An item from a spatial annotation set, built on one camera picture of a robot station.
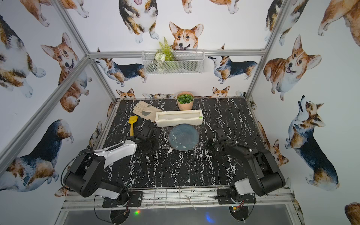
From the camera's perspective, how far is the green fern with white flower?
2.68ft

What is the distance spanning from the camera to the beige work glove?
1116mm

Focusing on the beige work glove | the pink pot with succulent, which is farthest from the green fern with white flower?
the beige work glove

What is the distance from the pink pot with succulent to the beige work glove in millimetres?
190

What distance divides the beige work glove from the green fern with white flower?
356mm

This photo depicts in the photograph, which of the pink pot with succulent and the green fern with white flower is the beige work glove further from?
the green fern with white flower
